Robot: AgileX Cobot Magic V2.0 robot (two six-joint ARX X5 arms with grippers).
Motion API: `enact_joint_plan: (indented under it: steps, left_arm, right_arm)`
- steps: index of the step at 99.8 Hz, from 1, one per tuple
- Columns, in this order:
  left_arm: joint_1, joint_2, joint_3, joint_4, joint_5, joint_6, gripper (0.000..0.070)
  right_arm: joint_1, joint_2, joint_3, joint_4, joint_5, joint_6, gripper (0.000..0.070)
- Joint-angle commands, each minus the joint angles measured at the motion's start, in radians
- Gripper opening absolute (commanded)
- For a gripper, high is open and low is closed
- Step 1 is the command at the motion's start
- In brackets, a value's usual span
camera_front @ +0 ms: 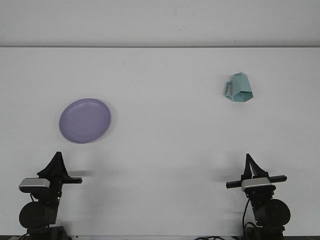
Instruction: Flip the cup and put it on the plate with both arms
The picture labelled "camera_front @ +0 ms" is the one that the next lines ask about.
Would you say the pale blue hexagonal cup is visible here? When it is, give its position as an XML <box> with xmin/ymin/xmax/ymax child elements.
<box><xmin>223</xmin><ymin>72</ymin><xmax>255</xmax><ymax>103</ymax></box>

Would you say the pale purple round plate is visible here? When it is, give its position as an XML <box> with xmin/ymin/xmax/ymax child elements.
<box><xmin>58</xmin><ymin>97</ymin><xmax>112</xmax><ymax>144</ymax></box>

